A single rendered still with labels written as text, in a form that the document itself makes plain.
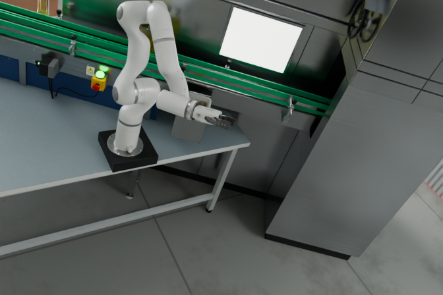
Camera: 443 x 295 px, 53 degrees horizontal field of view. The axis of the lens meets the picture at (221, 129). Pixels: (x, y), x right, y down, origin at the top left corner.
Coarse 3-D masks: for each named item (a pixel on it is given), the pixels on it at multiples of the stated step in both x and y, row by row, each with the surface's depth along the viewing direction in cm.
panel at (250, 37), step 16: (240, 16) 247; (256, 16) 246; (240, 32) 253; (256, 32) 252; (272, 32) 251; (288, 32) 250; (224, 48) 260; (240, 48) 259; (256, 48) 258; (272, 48) 257; (288, 48) 256; (256, 64) 265; (272, 64) 264
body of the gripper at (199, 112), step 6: (198, 108) 178; (204, 108) 179; (210, 108) 184; (192, 114) 178; (198, 114) 177; (204, 114) 176; (210, 114) 176; (216, 114) 176; (198, 120) 178; (204, 120) 177
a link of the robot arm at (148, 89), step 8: (136, 80) 211; (144, 80) 212; (152, 80) 215; (144, 88) 210; (152, 88) 213; (144, 96) 211; (152, 96) 214; (136, 104) 220; (144, 104) 217; (152, 104) 218; (120, 112) 219; (128, 112) 218; (136, 112) 218; (144, 112) 219; (120, 120) 221; (128, 120) 218; (136, 120) 219
